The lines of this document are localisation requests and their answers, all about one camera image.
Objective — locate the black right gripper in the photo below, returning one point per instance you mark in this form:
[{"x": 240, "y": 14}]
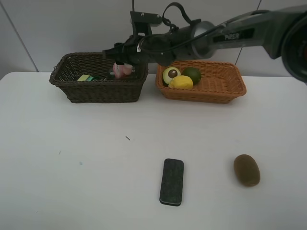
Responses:
[{"x": 163, "y": 49}]

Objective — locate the pink bottle white cap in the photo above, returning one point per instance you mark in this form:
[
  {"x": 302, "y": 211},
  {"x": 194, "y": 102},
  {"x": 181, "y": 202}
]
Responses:
[{"x": 121, "y": 71}]

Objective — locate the halved avocado with pit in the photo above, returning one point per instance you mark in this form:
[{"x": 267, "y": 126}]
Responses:
[{"x": 169, "y": 73}]

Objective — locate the yellow lemon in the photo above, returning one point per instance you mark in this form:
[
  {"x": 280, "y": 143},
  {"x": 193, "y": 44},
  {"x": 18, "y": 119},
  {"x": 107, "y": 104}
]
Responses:
[{"x": 181, "y": 82}]

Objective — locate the dark green lime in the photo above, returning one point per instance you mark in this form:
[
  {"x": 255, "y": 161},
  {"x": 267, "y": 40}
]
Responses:
[{"x": 193, "y": 73}]

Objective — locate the grey felt board eraser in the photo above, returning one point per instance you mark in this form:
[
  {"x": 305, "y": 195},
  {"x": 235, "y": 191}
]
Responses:
[{"x": 171, "y": 190}]

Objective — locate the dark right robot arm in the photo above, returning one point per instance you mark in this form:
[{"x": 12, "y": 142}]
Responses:
[{"x": 282, "y": 33}]

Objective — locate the dark brown wicker basket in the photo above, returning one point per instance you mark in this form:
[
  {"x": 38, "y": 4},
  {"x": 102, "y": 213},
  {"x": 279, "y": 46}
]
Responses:
[{"x": 103, "y": 88}]

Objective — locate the orange wicker basket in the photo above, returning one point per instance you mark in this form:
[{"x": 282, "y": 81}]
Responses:
[{"x": 221, "y": 82}]

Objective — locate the brown kiwi fruit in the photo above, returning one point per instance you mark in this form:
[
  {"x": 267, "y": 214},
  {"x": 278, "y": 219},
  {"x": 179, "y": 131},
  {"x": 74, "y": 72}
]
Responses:
[{"x": 246, "y": 170}]

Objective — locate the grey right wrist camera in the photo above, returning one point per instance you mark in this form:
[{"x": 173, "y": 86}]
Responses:
[{"x": 142, "y": 22}]

